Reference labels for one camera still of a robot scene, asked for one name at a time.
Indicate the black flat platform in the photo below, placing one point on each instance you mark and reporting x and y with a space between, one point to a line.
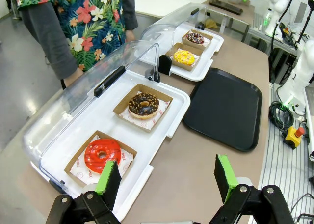
225 6

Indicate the person's right forearm grey sleeve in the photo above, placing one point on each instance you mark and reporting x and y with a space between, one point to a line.
46 37

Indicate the white printed paper liner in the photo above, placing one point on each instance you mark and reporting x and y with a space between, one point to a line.
78 171
197 52
207 41
149 123

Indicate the yellow sprinkled donut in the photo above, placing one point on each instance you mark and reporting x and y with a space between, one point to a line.
180 59

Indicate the far white display case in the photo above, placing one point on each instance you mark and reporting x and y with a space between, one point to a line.
208 55

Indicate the brown side table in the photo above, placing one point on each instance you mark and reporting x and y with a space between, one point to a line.
247 16

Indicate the red glazed donut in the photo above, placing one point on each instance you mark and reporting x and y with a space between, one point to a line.
94 160

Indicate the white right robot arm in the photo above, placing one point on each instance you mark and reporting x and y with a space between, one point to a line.
276 17

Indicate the person's left forearm grey sleeve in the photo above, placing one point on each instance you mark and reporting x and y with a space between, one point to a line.
130 8

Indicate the chocolate donut with nut crumbs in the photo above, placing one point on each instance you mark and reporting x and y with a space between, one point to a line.
137 108

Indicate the white table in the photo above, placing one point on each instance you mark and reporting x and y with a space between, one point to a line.
157 3

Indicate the brown paper bag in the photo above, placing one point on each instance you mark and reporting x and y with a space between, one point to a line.
211 23

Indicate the chocolate donut with coloured sprinkles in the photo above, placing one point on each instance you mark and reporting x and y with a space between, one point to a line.
199 39

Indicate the yellow emergency stop box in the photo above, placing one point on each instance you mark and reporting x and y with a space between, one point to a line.
293 136

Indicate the person's right hand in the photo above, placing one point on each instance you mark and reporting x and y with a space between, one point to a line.
73 76

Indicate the near white display case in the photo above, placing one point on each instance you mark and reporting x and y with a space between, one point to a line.
103 116

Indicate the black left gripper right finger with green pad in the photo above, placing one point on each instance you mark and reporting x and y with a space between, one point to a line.
227 177

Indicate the black tripod stand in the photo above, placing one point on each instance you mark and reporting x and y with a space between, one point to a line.
305 22

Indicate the person's left hand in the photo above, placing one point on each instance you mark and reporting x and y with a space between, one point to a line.
130 36

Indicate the brown cardboard donut tray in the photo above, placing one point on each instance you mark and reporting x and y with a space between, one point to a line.
193 46
176 65
73 163
122 106

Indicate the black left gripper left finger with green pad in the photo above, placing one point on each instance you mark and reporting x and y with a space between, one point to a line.
108 184

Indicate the black rounded hinge bracket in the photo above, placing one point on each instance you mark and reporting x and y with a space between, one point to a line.
165 65

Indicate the person's floral shirt torso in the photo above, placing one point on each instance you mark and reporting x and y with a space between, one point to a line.
90 25

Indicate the white display case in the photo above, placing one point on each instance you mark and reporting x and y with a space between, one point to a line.
208 55
103 116

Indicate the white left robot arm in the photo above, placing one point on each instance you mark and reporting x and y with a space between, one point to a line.
300 71

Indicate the aluminium rail platform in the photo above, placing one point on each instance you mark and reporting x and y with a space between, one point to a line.
279 167

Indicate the clear display case lid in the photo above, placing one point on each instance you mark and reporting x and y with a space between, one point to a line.
166 25
73 98

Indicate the black plastic serving tray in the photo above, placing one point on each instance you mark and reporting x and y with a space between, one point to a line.
225 108

